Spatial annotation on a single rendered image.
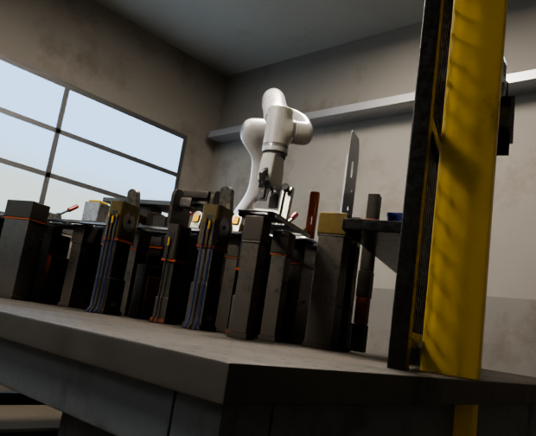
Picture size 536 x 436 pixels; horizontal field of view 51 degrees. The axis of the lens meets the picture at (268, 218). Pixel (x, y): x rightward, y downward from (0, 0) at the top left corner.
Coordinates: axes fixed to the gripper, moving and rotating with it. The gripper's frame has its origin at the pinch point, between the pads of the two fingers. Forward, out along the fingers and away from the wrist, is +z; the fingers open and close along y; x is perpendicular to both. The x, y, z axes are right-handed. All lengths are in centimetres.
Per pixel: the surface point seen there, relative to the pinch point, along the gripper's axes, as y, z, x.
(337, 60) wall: -254, -185, -68
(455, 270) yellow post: 53, 24, 62
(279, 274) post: 22.1, 24.9, 16.2
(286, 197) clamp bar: -15.6, -5.5, -0.2
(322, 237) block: 16.6, 13.2, 25.0
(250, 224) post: 40.5, 15.6, 14.4
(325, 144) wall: -254, -111, -70
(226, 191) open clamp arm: 18.3, 2.0, -5.5
